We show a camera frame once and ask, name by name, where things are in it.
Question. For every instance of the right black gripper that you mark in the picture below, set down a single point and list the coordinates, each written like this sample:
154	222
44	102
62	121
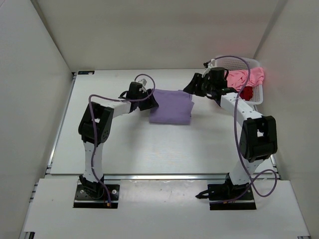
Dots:
195	88

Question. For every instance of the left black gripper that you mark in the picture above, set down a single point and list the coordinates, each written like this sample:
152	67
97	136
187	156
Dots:
150	102

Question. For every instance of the purple t shirt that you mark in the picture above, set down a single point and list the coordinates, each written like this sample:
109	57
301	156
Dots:
174	108

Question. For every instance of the pink t shirt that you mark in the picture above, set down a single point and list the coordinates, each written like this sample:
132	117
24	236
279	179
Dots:
237	78

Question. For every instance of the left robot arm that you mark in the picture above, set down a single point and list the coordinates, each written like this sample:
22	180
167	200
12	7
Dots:
95	126

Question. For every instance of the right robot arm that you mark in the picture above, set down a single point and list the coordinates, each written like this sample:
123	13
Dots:
258	138

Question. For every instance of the white plastic laundry basket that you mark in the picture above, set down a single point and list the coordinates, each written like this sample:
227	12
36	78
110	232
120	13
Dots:
232	63

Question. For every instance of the red t shirt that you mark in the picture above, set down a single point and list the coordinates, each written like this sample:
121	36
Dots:
247	93

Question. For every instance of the dark label sticker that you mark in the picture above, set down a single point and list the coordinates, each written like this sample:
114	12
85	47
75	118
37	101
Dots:
86	72

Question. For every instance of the aluminium rail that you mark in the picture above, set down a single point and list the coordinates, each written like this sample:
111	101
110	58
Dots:
164	177

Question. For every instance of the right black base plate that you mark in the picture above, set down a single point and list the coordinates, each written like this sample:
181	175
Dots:
224	197

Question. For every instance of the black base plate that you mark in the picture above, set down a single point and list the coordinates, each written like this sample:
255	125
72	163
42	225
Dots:
84	200
224	197

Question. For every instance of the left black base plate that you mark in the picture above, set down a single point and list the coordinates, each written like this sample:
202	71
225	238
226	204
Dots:
84	200

